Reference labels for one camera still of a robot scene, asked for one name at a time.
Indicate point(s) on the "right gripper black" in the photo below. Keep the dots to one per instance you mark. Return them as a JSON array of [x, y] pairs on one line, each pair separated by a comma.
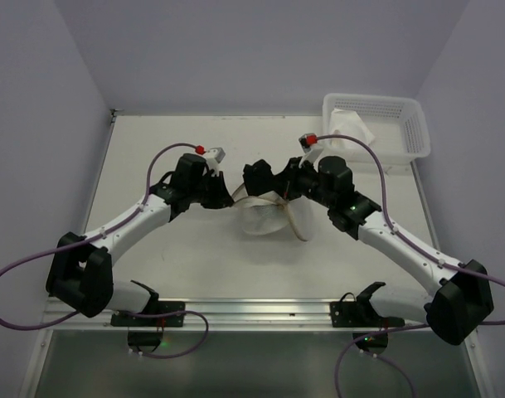
[[278, 181]]

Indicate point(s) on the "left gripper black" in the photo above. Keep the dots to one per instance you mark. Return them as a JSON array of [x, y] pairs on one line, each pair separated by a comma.
[[213, 189]]

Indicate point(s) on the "white bra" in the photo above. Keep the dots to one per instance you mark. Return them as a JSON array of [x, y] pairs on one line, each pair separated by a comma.
[[348, 123]]

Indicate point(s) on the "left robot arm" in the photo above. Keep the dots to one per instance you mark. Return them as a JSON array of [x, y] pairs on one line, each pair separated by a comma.
[[81, 274]]

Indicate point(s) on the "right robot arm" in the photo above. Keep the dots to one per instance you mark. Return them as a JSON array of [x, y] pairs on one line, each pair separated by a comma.
[[460, 292]]

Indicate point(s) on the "white plastic basket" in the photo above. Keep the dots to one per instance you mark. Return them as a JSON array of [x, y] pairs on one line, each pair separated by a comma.
[[397, 124]]

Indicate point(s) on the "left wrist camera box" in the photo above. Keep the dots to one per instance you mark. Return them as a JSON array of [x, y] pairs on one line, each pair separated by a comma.
[[214, 157]]

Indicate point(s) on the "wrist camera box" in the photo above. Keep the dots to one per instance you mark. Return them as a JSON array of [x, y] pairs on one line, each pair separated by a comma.
[[214, 157], [312, 149]]

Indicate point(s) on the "aluminium rail frame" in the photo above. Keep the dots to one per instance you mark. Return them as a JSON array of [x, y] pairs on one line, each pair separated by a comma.
[[238, 281]]

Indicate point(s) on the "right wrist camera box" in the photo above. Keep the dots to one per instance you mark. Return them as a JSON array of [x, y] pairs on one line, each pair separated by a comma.
[[312, 149]]

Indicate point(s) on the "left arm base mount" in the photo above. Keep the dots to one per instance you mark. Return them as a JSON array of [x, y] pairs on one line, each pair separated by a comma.
[[145, 329]]

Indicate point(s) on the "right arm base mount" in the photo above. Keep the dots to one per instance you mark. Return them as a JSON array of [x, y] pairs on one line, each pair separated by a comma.
[[352, 311]]

